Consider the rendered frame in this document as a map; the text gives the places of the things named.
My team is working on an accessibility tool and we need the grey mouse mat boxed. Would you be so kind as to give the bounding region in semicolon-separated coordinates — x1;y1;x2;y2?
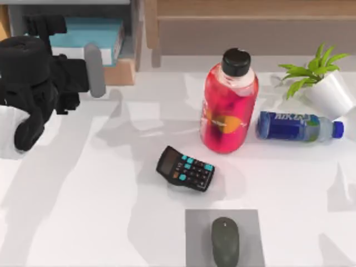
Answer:
185;209;265;267

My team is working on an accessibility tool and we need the dark grey computer mouse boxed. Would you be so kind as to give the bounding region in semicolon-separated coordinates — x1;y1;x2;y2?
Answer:
210;216;240;267

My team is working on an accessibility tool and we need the blue bottle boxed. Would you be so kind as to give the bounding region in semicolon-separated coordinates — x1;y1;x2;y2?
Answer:
255;110;345;143

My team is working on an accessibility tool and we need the wooden shelf unit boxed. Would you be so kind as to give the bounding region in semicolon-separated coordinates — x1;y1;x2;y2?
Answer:
144;0;356;68

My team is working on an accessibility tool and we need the green plant in white pot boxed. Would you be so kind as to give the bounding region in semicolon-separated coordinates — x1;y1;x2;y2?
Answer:
277;42;356;121

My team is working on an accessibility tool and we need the red bottle with black cap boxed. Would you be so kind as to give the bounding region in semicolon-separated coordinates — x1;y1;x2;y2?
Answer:
199;47;259;155

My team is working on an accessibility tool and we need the black calculator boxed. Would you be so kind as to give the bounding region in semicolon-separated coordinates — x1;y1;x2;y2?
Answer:
155;145;215;192

